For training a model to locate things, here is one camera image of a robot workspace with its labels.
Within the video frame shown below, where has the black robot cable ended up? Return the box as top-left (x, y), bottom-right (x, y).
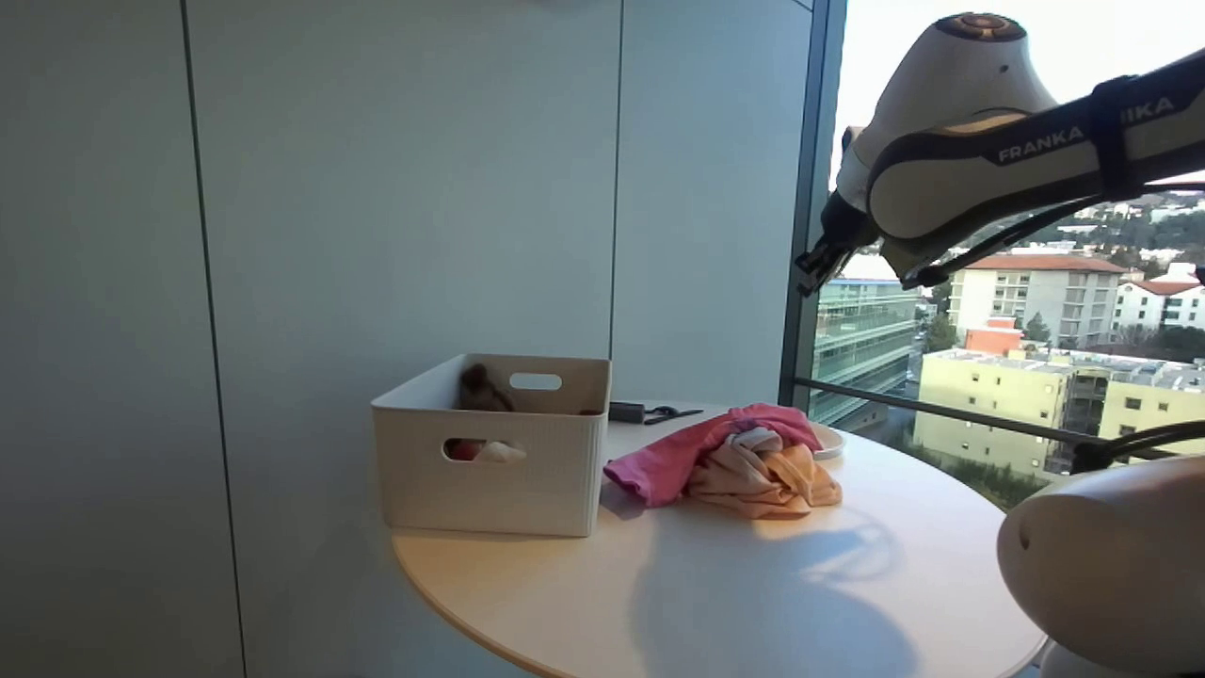
top-left (914, 174), bottom-right (1205, 473)

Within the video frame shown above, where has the magenta cloth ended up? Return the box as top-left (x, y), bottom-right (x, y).
top-left (601, 404), bottom-right (820, 506)

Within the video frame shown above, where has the pale pink cloth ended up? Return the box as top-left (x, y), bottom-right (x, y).
top-left (685, 426), bottom-right (845, 521)

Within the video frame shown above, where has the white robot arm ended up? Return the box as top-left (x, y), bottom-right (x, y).
top-left (798, 12), bottom-right (1205, 678)

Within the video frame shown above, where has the round white table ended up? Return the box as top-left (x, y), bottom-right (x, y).
top-left (392, 434), bottom-right (1042, 678)

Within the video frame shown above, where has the white storage box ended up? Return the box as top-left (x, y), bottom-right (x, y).
top-left (373, 353), bottom-right (609, 540)

